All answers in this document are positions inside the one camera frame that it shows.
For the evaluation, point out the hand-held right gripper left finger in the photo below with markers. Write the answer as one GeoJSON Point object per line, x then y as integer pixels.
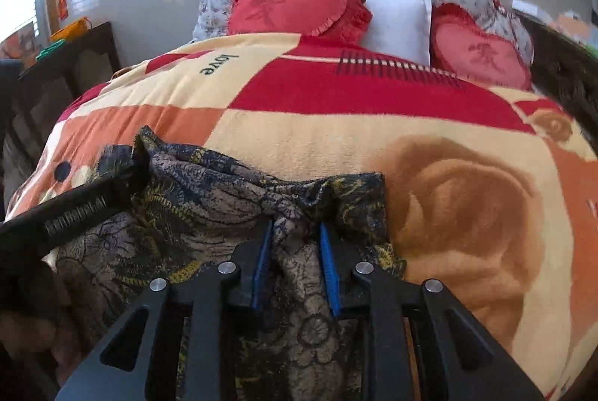
{"type": "Point", "coordinates": [261, 261]}

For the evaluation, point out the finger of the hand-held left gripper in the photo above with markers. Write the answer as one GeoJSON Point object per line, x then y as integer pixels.
{"type": "Point", "coordinates": [139, 170]}

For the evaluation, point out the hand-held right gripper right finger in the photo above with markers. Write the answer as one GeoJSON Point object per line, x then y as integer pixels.
{"type": "Point", "coordinates": [330, 272]}

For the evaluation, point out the dark floral patterned garment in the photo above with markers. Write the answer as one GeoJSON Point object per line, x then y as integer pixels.
{"type": "Point", "coordinates": [196, 195]}

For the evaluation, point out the person's left hand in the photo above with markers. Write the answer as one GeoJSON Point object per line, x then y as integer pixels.
{"type": "Point", "coordinates": [32, 345]}

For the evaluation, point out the green tray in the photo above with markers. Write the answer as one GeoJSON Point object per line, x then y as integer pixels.
{"type": "Point", "coordinates": [53, 48]}

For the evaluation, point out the orange red cream printed blanket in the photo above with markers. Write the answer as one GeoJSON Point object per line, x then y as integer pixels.
{"type": "Point", "coordinates": [327, 116]}

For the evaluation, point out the orange box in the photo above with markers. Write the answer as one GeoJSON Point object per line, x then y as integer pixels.
{"type": "Point", "coordinates": [71, 28]}

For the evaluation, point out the red heart-shaped pillow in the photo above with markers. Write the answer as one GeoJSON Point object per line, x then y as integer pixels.
{"type": "Point", "coordinates": [481, 50]}
{"type": "Point", "coordinates": [294, 4]}

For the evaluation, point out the white pillow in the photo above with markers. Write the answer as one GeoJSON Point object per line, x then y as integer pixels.
{"type": "Point", "coordinates": [397, 22]}

